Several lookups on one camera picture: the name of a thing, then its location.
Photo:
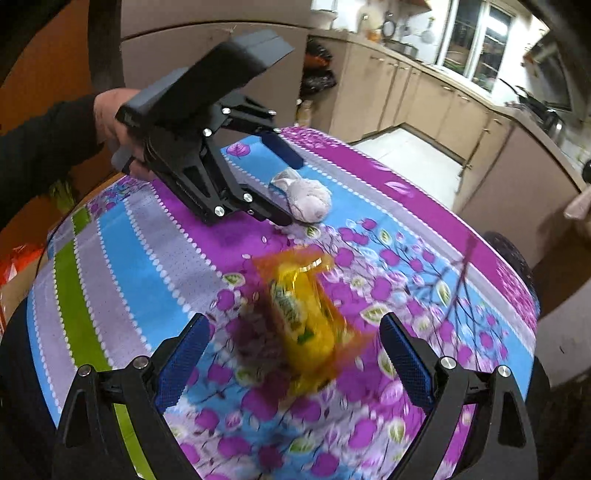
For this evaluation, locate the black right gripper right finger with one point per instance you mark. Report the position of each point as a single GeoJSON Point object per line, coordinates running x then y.
{"type": "Point", "coordinates": [500, 442]}

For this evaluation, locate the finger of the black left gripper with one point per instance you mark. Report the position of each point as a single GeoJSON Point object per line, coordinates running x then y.
{"type": "Point", "coordinates": [244, 115]}
{"type": "Point", "coordinates": [241, 197]}

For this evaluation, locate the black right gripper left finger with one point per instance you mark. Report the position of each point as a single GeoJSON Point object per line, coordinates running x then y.
{"type": "Point", "coordinates": [89, 441]}

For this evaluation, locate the white tissue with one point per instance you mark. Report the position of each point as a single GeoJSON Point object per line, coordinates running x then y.
{"type": "Point", "coordinates": [309, 200]}

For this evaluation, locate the yellow snack bag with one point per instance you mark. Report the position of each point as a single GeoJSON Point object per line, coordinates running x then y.
{"type": "Point", "coordinates": [317, 341]}

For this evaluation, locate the kitchen window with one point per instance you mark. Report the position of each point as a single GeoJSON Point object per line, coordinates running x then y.
{"type": "Point", "coordinates": [476, 41]}

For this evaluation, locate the beige kitchen cabinets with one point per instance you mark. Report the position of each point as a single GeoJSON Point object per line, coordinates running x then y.
{"type": "Point", "coordinates": [515, 178]}

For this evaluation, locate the person's left hand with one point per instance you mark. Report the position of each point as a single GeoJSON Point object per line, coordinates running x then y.
{"type": "Point", "coordinates": [114, 133]}

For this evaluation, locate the floral purple tablecloth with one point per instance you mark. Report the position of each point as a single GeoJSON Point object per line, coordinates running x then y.
{"type": "Point", "coordinates": [131, 270]}

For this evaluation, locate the hanging beige towel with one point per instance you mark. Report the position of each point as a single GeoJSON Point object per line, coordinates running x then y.
{"type": "Point", "coordinates": [579, 208]}

